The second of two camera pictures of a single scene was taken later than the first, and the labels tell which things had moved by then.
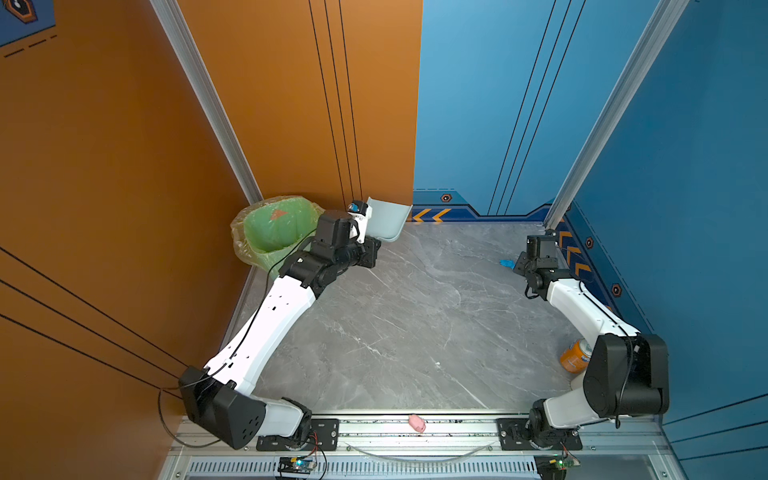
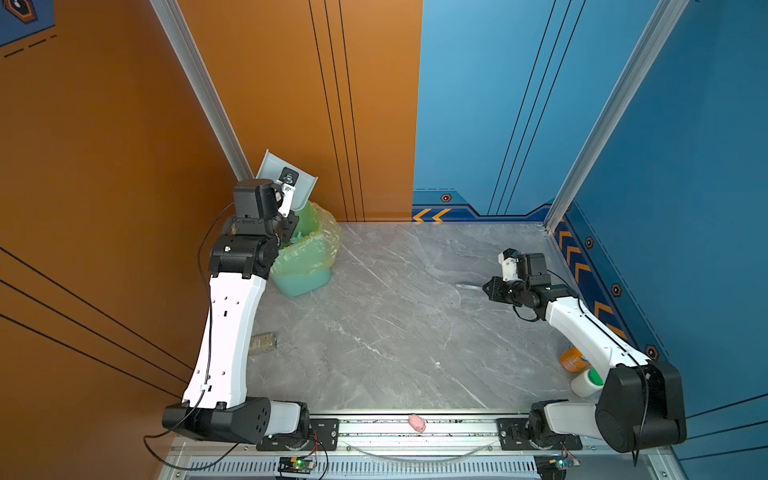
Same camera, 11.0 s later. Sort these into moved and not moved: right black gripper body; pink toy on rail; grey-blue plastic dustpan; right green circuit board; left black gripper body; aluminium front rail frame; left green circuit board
Moved: right black gripper body; left black gripper body; grey-blue plastic dustpan
Not moved: right green circuit board; pink toy on rail; aluminium front rail frame; left green circuit board
